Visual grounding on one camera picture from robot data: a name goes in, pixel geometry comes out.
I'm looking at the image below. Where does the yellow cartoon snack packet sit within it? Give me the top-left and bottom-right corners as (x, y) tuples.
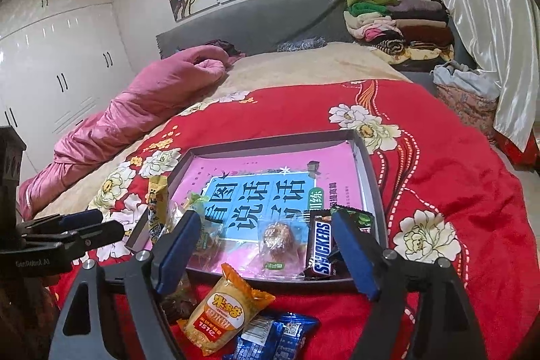
(145, 174), (170, 245)

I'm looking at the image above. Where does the blue snack packet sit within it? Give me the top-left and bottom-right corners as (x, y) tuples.
(223, 311), (319, 360)

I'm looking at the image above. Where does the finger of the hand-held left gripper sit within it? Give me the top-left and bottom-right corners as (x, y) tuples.
(19, 209), (104, 234)
(25, 221), (126, 255)

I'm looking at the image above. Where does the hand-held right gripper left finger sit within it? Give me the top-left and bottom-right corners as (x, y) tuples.
(57, 210), (202, 360)

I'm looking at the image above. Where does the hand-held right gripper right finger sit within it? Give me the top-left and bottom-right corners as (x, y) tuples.
(331, 210), (482, 360)

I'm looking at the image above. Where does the white satin curtain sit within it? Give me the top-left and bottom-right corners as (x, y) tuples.
(426, 0), (540, 152)

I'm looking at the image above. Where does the pink floral fabric bag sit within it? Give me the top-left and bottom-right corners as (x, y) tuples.
(436, 84), (498, 139)

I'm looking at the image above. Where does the grey padded headboard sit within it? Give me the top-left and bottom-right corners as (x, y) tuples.
(156, 0), (351, 59)

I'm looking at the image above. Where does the pink quilt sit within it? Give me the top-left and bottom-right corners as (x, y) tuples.
(19, 46), (245, 217)

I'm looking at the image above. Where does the brown chocolate bar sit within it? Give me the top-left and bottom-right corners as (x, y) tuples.
(304, 214), (339, 280)

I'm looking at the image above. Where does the brown candy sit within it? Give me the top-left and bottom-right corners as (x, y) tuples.
(162, 276), (197, 323)

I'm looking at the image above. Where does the dark purple cloth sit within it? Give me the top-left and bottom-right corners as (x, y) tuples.
(205, 40), (247, 67)

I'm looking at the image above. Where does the light green snack packet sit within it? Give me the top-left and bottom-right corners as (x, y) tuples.
(186, 193), (212, 217)

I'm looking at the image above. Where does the dark wooden furniture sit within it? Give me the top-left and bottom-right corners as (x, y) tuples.
(0, 126), (28, 234)

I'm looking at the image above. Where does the pink and blue book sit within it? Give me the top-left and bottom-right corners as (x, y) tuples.
(171, 143), (366, 272)

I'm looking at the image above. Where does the dark shallow cardboard box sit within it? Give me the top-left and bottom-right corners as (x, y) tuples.
(125, 130), (389, 293)

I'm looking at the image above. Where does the green and black snack packet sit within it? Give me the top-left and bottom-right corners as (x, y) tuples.
(332, 206), (374, 235)

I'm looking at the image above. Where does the stack of folded clothes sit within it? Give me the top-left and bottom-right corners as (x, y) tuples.
(344, 0), (454, 63)

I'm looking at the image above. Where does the clear round candy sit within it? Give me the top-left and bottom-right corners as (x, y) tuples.
(255, 217), (305, 272)

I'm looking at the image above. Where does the blue patterned cloth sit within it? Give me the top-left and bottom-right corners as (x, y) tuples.
(276, 37), (327, 52)

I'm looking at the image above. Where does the light blue cloth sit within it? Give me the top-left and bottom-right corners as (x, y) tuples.
(434, 61), (501, 99)

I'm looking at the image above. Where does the red floral blanket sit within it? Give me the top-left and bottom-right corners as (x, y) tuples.
(51, 79), (540, 360)

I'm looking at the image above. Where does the white wardrobe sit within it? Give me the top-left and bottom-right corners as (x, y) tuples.
(0, 0), (136, 175)

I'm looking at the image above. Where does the orange rice cracker packet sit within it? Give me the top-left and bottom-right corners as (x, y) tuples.
(177, 263), (275, 356)

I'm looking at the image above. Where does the red cloth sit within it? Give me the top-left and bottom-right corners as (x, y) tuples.
(493, 130), (540, 171)

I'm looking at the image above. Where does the beige bed sheet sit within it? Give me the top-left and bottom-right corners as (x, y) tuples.
(25, 41), (414, 217)

